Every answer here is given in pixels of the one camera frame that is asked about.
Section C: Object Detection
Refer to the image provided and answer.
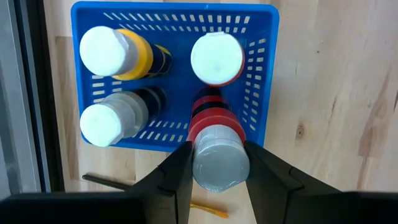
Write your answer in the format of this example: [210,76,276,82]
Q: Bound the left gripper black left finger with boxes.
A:
[124,141,195,224]

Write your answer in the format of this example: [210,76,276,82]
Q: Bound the yellow paint bottle white cap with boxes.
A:
[79,26,172,82]

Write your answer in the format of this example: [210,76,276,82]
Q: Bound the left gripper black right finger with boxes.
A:
[244,141,346,224]

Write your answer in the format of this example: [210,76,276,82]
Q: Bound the red paint bottle white cap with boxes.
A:
[187,86,251,194]
[190,30,246,87]

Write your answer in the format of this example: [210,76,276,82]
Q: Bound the grey paint bottle white cap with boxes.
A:
[79,86,167,147]

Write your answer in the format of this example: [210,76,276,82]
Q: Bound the blue plastic basket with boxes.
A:
[70,1,280,152]

